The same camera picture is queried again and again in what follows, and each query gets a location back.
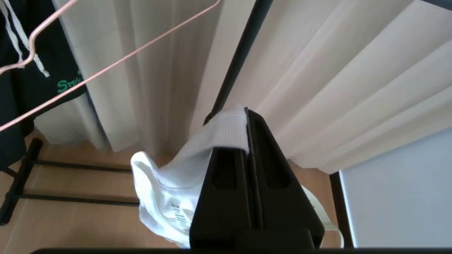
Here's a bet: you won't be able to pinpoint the white laundry basket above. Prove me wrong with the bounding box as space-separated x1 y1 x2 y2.
301 184 345 249

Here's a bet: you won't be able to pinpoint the pink clothes hanger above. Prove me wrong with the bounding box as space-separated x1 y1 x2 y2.
0 0 222 133

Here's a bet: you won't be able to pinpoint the black shorts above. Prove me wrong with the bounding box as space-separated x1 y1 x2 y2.
0 0 88 173

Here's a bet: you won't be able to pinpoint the black clothes rack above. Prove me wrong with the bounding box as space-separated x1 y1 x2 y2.
0 0 452 227

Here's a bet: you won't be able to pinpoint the white garment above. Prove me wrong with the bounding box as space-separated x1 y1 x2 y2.
130 104 251 249

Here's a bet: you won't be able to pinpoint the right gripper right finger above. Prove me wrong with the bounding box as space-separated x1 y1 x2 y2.
245 108 326 249

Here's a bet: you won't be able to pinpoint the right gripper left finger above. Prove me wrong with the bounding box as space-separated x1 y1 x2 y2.
189 146 254 249

